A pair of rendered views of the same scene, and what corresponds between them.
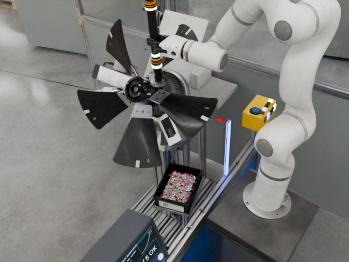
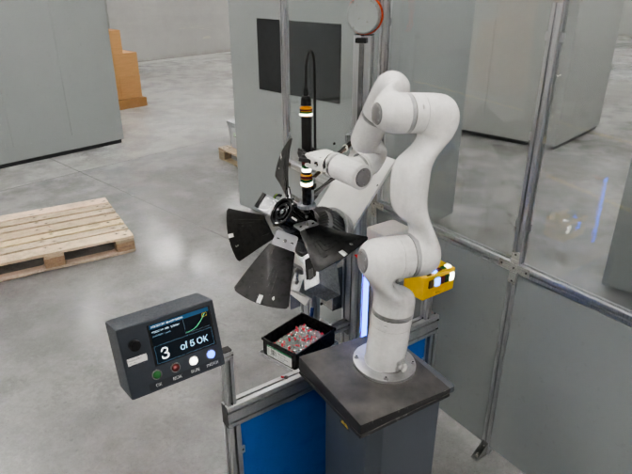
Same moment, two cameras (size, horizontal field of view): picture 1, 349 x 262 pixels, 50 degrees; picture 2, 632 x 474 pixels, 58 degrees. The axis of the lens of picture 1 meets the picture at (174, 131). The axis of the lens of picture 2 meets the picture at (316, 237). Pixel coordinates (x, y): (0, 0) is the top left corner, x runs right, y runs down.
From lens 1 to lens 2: 0.78 m
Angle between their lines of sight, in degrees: 23
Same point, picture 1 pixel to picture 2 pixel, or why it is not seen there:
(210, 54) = (348, 165)
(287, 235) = (386, 401)
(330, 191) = (552, 455)
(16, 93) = (200, 251)
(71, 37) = not seen: hidden behind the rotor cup
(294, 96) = (399, 200)
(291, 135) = (395, 251)
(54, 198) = not seen: hidden behind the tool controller
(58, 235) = (168, 409)
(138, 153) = (264, 286)
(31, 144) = not seen: hidden behind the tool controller
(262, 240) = (351, 395)
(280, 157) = (376, 275)
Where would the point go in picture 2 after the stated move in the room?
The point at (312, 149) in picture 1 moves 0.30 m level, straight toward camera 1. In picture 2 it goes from (528, 375) to (489, 411)
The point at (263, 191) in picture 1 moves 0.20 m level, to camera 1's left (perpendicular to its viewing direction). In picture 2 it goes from (371, 338) to (306, 326)
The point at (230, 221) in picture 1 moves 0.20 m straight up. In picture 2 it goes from (324, 368) to (324, 309)
